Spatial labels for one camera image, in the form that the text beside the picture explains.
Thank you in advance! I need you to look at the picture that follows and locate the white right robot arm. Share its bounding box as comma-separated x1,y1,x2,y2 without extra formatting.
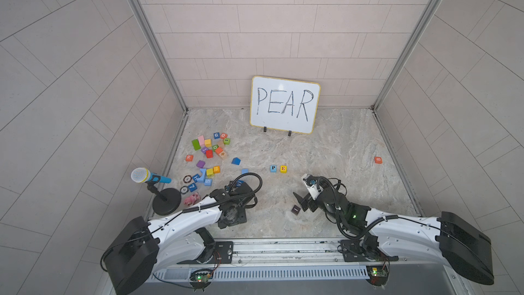
296,176,495,285

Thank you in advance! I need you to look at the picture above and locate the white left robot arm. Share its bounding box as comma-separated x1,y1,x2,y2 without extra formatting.
100,179,258,294

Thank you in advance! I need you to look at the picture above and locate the dark brown block on table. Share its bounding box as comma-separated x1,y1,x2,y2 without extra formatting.
291,205,301,215

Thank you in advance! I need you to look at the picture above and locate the blue wedge block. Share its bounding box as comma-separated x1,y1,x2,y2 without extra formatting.
231,157,241,165

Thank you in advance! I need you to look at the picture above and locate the pink plush toy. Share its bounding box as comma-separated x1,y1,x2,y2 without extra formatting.
184,193,201,207

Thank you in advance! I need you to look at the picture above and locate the purple plain block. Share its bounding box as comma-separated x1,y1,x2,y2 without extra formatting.
196,161,206,169

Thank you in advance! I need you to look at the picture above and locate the dark block O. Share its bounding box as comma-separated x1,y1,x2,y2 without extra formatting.
183,175,192,184

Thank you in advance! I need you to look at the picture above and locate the green plain block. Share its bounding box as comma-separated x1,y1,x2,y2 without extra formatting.
192,139,201,151

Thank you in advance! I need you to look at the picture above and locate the pink plain block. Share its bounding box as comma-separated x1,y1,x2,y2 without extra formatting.
197,135,206,147

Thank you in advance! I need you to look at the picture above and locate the blue microphone on black stand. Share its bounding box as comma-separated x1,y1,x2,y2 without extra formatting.
130,167,181,216

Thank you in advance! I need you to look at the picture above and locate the right green circuit board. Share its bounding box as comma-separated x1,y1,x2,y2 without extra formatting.
367,266,389,287

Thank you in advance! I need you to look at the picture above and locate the green circuit board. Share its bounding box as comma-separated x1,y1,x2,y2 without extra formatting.
189,269,214,290
367,266,389,287

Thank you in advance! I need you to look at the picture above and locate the left green circuit board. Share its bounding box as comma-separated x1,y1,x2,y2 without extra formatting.
189,269,214,290

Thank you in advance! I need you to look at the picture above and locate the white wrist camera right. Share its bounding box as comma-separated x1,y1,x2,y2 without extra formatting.
302,174,322,200

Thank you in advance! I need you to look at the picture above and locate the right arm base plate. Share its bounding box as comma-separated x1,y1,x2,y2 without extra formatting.
337,236,398,262

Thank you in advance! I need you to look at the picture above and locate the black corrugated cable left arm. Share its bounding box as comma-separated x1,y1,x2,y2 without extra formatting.
181,172,263,214

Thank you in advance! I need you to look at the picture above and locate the aluminium front rail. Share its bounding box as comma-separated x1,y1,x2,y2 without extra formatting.
110,237,457,269

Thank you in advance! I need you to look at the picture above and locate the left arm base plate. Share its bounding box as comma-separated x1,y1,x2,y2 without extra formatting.
178,241,234,264

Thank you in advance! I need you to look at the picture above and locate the white board yellow frame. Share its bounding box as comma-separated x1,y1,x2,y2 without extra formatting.
250,76,321,135

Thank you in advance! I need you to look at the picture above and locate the aluminium corner post left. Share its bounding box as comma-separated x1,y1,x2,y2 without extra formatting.
127,0,188,116

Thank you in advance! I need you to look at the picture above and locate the aluminium corner post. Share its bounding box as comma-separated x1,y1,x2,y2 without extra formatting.
127,0,188,116
372,0,442,115

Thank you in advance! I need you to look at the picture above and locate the aluminium corner post right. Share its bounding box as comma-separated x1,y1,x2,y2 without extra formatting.
372,0,442,115

